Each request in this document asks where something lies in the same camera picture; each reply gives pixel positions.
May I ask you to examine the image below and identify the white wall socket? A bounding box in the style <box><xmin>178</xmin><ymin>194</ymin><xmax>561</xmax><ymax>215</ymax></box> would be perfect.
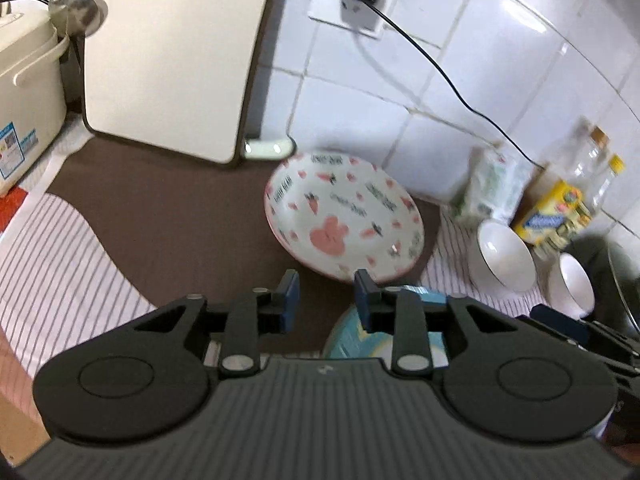
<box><xmin>307</xmin><ymin>0</ymin><xmax>416</xmax><ymax>41</ymax></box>

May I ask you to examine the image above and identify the clear bottle with yellow cap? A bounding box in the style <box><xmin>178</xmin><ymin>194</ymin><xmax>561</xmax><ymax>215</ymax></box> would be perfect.
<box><xmin>545</xmin><ymin>152</ymin><xmax>626</xmax><ymax>261</ymax></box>

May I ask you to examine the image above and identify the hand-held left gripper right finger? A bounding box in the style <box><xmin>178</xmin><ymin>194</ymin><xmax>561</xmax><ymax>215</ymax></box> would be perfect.
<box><xmin>354</xmin><ymin>269</ymin><xmax>519</xmax><ymax>376</ymax></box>

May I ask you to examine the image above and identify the white and green packet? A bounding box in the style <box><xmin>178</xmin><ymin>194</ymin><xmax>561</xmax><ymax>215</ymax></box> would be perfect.
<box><xmin>450</xmin><ymin>145</ymin><xmax>533</xmax><ymax>228</ymax></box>

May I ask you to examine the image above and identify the wok lid with wooden knob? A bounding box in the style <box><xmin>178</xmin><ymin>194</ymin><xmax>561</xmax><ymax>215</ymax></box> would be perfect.
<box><xmin>605</xmin><ymin>245</ymin><xmax>640</xmax><ymax>336</ymax></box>

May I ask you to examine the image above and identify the white bowl with dark rim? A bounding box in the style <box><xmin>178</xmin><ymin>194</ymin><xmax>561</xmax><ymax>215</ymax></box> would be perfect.
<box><xmin>547</xmin><ymin>252</ymin><xmax>596</xmax><ymax>318</ymax></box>
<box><xmin>467</xmin><ymin>220</ymin><xmax>538</xmax><ymax>293</ymax></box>

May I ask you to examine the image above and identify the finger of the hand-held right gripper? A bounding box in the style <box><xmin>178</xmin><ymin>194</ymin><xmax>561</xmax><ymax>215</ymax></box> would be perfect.
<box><xmin>515</xmin><ymin>304</ymin><xmax>601</xmax><ymax>350</ymax></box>

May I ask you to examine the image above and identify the blue plate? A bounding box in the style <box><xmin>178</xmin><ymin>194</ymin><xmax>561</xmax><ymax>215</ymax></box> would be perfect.
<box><xmin>322</xmin><ymin>284</ymin><xmax>448</xmax><ymax>361</ymax></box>

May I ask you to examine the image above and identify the pale green knife handle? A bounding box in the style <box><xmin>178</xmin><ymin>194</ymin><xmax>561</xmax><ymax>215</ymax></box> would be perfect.
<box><xmin>242</xmin><ymin>136</ymin><xmax>297</xmax><ymax>161</ymax></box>

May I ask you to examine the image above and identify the yellow label oil bottle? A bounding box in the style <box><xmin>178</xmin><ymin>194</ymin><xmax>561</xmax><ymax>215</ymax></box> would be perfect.
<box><xmin>512</xmin><ymin>117</ymin><xmax>611</xmax><ymax>248</ymax></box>

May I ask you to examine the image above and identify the white plate pink rabbit print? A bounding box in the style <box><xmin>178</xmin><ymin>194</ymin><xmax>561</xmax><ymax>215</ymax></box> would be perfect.
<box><xmin>264</xmin><ymin>151</ymin><xmax>426</xmax><ymax>283</ymax></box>

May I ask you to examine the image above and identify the white cutting board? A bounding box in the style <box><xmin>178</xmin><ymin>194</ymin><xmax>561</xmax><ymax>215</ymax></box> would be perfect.
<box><xmin>80</xmin><ymin>0</ymin><xmax>296</xmax><ymax>166</ymax></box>

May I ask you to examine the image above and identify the brown and striped table cloth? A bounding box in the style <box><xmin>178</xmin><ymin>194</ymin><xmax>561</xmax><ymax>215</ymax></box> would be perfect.
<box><xmin>0</xmin><ymin>110</ymin><xmax>551</xmax><ymax>383</ymax></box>

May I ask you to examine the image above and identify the black wok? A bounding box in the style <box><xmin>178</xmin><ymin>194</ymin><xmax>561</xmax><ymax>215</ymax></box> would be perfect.
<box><xmin>570</xmin><ymin>235</ymin><xmax>640</xmax><ymax>341</ymax></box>

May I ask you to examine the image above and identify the black power cable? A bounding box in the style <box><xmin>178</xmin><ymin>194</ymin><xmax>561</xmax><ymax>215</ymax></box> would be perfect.
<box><xmin>360</xmin><ymin>0</ymin><xmax>551</xmax><ymax>171</ymax></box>

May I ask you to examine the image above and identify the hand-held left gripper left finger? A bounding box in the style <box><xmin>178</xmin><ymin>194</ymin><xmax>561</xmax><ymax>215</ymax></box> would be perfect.
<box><xmin>132</xmin><ymin>269</ymin><xmax>302</xmax><ymax>379</ymax></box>

